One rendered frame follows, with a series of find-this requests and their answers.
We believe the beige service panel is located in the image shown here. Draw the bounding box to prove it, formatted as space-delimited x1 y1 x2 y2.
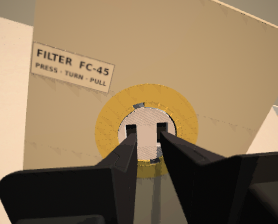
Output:
23 0 278 224

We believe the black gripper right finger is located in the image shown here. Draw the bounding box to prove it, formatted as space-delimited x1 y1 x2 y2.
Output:
160 131 278 224

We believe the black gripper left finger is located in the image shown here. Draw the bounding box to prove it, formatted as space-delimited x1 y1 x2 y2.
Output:
0 133 138 224

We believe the beige cylinder with two slots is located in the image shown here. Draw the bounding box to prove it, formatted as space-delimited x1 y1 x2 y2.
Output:
118 102 175 160

